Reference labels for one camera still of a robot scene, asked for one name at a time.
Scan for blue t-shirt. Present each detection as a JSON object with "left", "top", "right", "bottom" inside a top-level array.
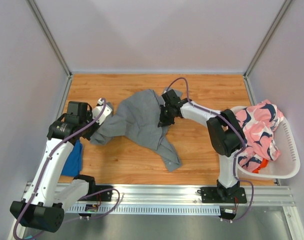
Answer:
[{"left": 61, "top": 140, "right": 83, "bottom": 177}]

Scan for left aluminium frame post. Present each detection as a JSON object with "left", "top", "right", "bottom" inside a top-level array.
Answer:
[{"left": 26, "top": 0, "right": 73, "bottom": 77}]

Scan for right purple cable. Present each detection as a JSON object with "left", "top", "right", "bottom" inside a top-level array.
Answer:
[{"left": 166, "top": 77, "right": 254, "bottom": 223}]

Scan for slotted cable duct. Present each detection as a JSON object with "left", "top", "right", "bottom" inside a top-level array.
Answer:
[{"left": 67, "top": 203, "right": 221, "bottom": 216}]

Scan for white laundry basket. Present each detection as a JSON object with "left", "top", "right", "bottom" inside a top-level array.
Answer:
[{"left": 232, "top": 106, "right": 300, "bottom": 180}]

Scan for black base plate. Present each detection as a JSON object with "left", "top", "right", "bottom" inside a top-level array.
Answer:
[
  {"left": 197, "top": 187, "right": 247, "bottom": 204},
  {"left": 80, "top": 185, "right": 113, "bottom": 202}
]

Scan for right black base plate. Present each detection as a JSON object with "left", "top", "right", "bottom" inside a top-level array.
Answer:
[{"left": 197, "top": 187, "right": 247, "bottom": 204}]

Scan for aluminium frame post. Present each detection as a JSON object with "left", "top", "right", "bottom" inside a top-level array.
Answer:
[
  {"left": 26, "top": 0, "right": 73, "bottom": 77},
  {"left": 243, "top": 0, "right": 294, "bottom": 79}
]

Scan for right aluminium frame post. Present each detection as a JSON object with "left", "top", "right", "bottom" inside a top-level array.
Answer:
[{"left": 243, "top": 0, "right": 294, "bottom": 79}]

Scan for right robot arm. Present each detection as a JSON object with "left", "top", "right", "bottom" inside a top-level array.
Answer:
[{"left": 159, "top": 89, "right": 245, "bottom": 203}]

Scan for orange garment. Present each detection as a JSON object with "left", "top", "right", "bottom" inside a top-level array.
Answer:
[{"left": 252, "top": 159, "right": 269, "bottom": 174}]

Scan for purple cable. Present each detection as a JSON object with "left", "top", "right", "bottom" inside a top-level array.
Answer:
[
  {"left": 12, "top": 97, "right": 120, "bottom": 240},
  {"left": 166, "top": 77, "right": 254, "bottom": 223}
]

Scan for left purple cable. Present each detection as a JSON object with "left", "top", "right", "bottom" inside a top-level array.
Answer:
[{"left": 12, "top": 97, "right": 120, "bottom": 240}]

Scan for grey shirt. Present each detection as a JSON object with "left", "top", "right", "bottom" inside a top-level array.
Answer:
[{"left": 90, "top": 89, "right": 182, "bottom": 172}]

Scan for aluminium front rail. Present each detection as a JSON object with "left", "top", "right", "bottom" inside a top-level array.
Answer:
[{"left": 98, "top": 183, "right": 295, "bottom": 207}]

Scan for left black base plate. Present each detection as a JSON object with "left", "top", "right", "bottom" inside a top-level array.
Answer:
[{"left": 80, "top": 185, "right": 113, "bottom": 202}]

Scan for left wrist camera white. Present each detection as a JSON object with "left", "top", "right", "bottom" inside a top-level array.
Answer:
[{"left": 92, "top": 98, "right": 114, "bottom": 125}]

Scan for pink patterned garment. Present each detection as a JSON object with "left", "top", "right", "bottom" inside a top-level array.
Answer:
[{"left": 235, "top": 99, "right": 284, "bottom": 173}]

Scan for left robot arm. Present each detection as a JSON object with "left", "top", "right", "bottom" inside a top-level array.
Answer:
[{"left": 10, "top": 98, "right": 112, "bottom": 239}]

